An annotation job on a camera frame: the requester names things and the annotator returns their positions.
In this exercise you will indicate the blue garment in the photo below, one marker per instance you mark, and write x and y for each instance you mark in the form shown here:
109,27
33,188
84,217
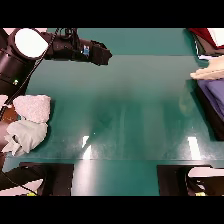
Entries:
216,95

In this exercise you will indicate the red garment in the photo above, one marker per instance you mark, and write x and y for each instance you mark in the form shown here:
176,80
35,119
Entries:
201,34

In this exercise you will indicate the cream garment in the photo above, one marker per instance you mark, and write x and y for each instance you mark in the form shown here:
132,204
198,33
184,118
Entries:
210,72

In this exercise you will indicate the pale grey garment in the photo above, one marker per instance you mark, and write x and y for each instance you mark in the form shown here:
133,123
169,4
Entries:
26,135

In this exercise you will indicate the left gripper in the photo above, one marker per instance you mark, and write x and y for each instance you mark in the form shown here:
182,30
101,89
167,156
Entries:
100,53

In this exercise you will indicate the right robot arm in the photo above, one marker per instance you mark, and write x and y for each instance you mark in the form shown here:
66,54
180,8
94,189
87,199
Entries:
186,181

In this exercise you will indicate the white fluffy garment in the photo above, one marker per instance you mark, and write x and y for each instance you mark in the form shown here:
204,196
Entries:
32,107

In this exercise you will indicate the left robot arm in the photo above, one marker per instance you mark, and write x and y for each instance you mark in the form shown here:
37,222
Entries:
20,56

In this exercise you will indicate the black garment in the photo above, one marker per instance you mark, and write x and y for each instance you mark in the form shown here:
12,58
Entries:
213,121

